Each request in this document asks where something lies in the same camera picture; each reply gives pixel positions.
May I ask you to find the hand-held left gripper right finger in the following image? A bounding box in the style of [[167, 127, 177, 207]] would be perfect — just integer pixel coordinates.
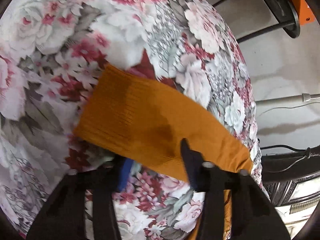
[[180, 139, 292, 240]]

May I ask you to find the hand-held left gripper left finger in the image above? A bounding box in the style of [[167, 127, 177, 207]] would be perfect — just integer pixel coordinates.
[[26, 155, 133, 240]]

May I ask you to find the orange knitted sweater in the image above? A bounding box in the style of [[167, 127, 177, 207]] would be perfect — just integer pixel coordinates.
[[73, 64, 253, 240]]

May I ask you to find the dark carved cabinet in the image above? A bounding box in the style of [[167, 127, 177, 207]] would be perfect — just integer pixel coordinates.
[[260, 152, 320, 207]]

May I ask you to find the grey pole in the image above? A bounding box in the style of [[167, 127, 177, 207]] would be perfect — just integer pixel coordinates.
[[255, 93, 320, 105]]

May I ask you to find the floral printed blanket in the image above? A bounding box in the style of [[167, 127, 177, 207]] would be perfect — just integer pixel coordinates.
[[0, 0, 263, 240]]

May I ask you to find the black metal rack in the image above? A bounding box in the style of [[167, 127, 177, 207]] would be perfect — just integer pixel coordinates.
[[182, 0, 302, 44]]

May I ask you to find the black cable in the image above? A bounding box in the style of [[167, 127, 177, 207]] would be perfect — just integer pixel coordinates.
[[260, 144, 320, 158]]

